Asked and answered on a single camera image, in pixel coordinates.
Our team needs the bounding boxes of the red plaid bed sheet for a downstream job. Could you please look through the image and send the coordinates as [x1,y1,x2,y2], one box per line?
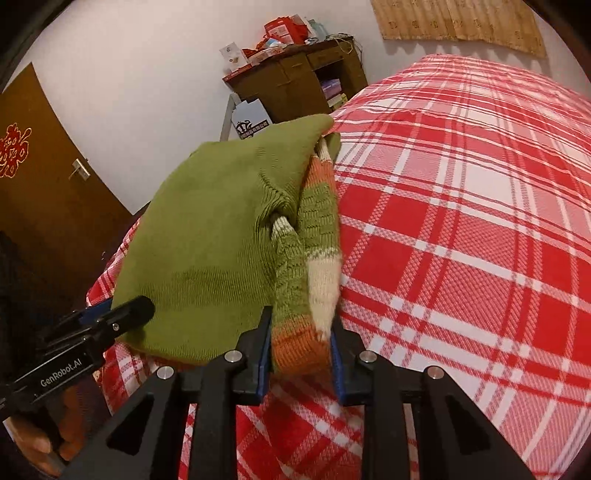
[85,53,591,480]

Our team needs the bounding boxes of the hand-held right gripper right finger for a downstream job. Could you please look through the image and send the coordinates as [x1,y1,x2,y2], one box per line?
[329,318,536,480]

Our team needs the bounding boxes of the beige patterned curtain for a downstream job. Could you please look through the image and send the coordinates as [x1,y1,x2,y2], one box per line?
[369,0,548,58]

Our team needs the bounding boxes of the metal door handle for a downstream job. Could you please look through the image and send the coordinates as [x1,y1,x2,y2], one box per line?
[68,158,92,182]

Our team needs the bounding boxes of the white card box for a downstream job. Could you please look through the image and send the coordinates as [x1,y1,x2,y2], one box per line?
[219,42,248,75]

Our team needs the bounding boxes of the grey metal pole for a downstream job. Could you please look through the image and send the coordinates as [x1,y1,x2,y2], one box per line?
[219,92,241,142]

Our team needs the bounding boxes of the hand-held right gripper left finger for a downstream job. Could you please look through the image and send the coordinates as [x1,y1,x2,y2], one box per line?
[62,305,273,480]

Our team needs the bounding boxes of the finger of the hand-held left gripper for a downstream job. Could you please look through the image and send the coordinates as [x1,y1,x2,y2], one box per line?
[95,295,156,346]
[44,300,114,340]

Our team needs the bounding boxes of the brown wooden desk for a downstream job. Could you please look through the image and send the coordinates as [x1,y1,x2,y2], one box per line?
[223,38,369,125]

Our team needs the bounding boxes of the brown wooden door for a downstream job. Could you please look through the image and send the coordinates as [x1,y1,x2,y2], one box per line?
[0,62,136,301]

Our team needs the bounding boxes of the person's left hand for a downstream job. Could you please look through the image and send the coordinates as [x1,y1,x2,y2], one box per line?
[4,390,95,468]

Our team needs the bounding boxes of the green striped knit sweater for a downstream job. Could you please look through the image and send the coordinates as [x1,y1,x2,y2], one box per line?
[112,113,345,377]

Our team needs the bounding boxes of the red paper door decoration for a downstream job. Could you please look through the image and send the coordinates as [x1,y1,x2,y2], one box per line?
[0,122,32,180]

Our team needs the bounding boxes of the red gift box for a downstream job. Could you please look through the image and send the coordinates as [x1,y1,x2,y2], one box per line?
[263,16,311,47]

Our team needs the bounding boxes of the white paper bag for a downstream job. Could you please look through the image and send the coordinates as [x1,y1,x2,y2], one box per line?
[232,99,273,140]

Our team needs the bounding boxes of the white cable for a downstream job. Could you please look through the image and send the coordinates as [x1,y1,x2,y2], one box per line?
[335,37,363,59]

